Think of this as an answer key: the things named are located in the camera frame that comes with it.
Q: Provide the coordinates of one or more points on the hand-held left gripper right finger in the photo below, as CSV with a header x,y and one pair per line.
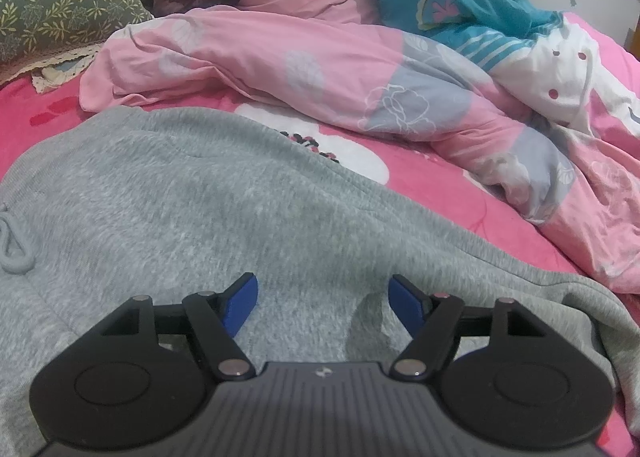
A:
x,y
405,303

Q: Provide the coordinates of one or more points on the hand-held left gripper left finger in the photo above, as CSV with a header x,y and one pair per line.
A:
x,y
242,305

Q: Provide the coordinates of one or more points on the grey sweatpants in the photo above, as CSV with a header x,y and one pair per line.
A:
x,y
200,212

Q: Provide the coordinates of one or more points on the pink floral bed sheet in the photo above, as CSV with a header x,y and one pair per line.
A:
x,y
425,197

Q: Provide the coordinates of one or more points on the pink patchwork quilt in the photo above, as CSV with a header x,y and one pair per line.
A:
x,y
250,52

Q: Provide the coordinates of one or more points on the lace-trimmed printed cloth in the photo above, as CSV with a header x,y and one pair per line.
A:
x,y
55,78

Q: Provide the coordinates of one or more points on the green leaf-print pillow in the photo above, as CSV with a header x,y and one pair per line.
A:
x,y
55,12

